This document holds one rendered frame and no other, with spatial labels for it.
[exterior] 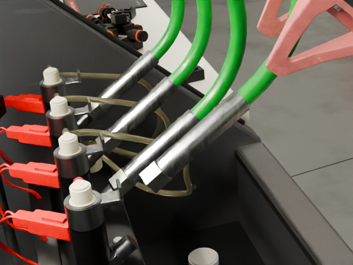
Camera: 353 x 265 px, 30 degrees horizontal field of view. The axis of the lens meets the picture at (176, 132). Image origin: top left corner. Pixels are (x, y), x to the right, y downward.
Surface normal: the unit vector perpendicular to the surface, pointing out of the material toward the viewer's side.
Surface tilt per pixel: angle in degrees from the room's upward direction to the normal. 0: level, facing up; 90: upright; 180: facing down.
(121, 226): 0
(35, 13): 90
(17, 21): 90
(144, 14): 0
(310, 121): 0
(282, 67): 110
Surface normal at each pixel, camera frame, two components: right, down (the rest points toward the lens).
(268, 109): -0.08, -0.88
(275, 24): 0.03, 0.65
